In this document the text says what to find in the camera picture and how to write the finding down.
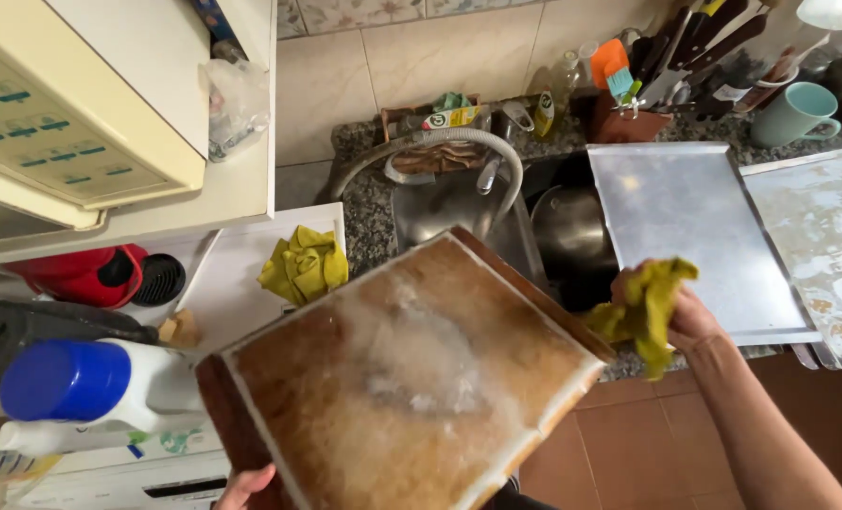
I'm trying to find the person's left hand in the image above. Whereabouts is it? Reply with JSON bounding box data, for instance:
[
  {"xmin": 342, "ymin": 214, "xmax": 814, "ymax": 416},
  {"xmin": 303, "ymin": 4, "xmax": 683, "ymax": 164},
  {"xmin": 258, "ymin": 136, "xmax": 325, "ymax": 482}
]
[{"xmin": 213, "ymin": 463, "xmax": 278, "ymax": 510}]

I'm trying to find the person's right hand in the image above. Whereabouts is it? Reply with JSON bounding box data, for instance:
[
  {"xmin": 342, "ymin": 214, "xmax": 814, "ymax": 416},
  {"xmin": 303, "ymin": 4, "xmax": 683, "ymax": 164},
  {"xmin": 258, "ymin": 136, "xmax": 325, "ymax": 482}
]
[{"xmin": 610, "ymin": 263, "xmax": 725, "ymax": 353}]

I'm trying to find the floured wooden cutting board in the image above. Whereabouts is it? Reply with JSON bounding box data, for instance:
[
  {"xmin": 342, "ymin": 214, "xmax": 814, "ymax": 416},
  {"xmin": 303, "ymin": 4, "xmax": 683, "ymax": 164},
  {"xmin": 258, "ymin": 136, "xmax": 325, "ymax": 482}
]
[{"xmin": 196, "ymin": 226, "xmax": 616, "ymax": 510}]

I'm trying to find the yellow-green cleaning cloth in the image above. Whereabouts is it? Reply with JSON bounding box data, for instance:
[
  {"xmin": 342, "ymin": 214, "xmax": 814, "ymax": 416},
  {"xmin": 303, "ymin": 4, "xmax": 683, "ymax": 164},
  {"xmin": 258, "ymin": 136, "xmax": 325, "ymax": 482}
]
[{"xmin": 583, "ymin": 257, "xmax": 700, "ymax": 381}]

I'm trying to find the white washing machine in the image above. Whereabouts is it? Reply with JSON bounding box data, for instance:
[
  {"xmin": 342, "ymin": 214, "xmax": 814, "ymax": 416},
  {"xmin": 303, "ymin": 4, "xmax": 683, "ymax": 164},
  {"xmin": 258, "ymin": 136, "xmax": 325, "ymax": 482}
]
[{"xmin": 6, "ymin": 203, "xmax": 347, "ymax": 510}]

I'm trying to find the white bottle with blue cap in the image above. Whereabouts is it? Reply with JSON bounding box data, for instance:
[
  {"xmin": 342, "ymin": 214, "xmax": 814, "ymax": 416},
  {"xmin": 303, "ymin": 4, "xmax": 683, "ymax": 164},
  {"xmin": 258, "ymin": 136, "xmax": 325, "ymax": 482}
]
[{"xmin": 0, "ymin": 338, "xmax": 209, "ymax": 458}]

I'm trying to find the crumpled yellow cloth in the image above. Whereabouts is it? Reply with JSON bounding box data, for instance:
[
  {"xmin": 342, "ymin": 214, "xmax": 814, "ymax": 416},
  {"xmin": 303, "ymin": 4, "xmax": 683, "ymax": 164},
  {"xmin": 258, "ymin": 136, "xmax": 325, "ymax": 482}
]
[{"xmin": 257, "ymin": 225, "xmax": 350, "ymax": 307}]

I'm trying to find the dark grey bag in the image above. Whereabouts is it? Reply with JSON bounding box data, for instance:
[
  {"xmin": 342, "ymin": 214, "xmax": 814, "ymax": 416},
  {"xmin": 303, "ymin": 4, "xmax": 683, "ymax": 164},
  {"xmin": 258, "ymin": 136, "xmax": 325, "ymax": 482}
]
[{"xmin": 0, "ymin": 295, "xmax": 160, "ymax": 395}]

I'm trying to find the red kettle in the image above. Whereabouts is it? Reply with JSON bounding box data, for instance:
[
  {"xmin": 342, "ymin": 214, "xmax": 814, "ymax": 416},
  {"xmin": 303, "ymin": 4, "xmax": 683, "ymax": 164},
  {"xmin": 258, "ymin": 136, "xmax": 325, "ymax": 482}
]
[{"xmin": 3, "ymin": 244, "xmax": 150, "ymax": 310}]

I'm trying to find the steel sink basin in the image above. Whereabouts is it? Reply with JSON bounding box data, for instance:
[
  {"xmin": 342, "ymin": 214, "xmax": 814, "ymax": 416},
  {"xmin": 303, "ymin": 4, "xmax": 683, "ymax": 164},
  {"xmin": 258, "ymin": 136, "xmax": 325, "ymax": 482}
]
[{"xmin": 391, "ymin": 166, "xmax": 551, "ymax": 284}]

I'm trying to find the wooden sponge rack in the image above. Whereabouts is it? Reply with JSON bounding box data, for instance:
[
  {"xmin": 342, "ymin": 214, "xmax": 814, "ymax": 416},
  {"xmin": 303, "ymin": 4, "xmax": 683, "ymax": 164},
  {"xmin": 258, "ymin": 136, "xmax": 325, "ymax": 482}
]
[{"xmin": 380, "ymin": 93, "xmax": 483, "ymax": 176}]

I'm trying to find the clear plastic bag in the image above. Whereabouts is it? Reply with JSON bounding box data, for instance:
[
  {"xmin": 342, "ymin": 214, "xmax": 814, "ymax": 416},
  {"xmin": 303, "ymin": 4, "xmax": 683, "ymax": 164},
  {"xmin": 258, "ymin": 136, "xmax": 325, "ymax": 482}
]
[{"xmin": 198, "ymin": 57, "xmax": 272, "ymax": 164}]

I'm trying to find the steel bowl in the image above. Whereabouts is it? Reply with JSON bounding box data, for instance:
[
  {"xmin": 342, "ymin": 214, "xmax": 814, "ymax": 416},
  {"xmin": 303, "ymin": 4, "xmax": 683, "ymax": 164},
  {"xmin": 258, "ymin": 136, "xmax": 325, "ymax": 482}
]
[{"xmin": 531, "ymin": 186, "xmax": 619, "ymax": 273}]

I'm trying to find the cream microwave oven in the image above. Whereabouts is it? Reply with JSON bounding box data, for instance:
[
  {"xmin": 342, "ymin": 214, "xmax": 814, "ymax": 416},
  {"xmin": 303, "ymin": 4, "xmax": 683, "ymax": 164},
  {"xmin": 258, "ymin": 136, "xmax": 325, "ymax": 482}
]
[{"xmin": 0, "ymin": 0, "xmax": 211, "ymax": 247}]

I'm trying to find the lying yellow-label cleaner bottle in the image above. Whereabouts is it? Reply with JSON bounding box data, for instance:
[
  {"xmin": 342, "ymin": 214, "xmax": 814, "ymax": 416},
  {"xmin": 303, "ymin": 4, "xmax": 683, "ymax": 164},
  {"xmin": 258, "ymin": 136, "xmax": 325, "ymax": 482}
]
[{"xmin": 395, "ymin": 105, "xmax": 493, "ymax": 136}]

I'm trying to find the yellow-label dish soap bottle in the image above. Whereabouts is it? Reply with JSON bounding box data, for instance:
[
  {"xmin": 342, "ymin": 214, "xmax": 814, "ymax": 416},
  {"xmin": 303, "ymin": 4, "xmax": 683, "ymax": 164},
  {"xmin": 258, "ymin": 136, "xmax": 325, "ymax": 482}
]
[{"xmin": 532, "ymin": 50, "xmax": 581, "ymax": 141}]

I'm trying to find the clean metal baking tray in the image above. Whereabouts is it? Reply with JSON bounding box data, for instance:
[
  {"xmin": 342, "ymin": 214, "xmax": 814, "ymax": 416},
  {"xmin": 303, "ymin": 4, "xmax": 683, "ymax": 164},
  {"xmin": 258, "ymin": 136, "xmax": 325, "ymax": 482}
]
[{"xmin": 587, "ymin": 142, "xmax": 823, "ymax": 347}]

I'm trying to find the brown utensil holder with knives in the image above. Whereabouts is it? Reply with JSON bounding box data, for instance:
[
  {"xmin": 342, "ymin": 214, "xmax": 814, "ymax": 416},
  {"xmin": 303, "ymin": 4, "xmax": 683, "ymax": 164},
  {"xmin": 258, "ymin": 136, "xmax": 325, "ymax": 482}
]
[{"xmin": 590, "ymin": 0, "xmax": 773, "ymax": 145}]

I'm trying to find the orange and teal silicone brush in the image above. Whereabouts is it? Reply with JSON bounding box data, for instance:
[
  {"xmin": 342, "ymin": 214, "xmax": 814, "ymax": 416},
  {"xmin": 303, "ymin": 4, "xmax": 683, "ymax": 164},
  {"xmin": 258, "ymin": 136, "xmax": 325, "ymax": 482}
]
[{"xmin": 590, "ymin": 38, "xmax": 636, "ymax": 100}]

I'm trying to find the floured metal baking tray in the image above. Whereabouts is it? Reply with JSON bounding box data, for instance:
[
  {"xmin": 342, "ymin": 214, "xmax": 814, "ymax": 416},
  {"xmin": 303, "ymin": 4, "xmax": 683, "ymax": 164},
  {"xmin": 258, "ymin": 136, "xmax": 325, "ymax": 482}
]
[{"xmin": 739, "ymin": 142, "xmax": 842, "ymax": 371}]

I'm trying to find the light blue mug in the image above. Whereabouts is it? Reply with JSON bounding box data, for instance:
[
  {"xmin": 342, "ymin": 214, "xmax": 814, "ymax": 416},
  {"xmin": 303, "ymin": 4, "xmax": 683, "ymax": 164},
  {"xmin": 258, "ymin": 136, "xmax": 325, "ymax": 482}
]
[{"xmin": 750, "ymin": 81, "xmax": 842, "ymax": 150}]

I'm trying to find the grey flexible faucet hose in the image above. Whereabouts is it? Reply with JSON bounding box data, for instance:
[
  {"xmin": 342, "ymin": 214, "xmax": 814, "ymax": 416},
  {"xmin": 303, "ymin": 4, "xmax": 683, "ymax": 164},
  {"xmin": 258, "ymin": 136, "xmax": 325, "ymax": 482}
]
[{"xmin": 329, "ymin": 127, "xmax": 524, "ymax": 228}]

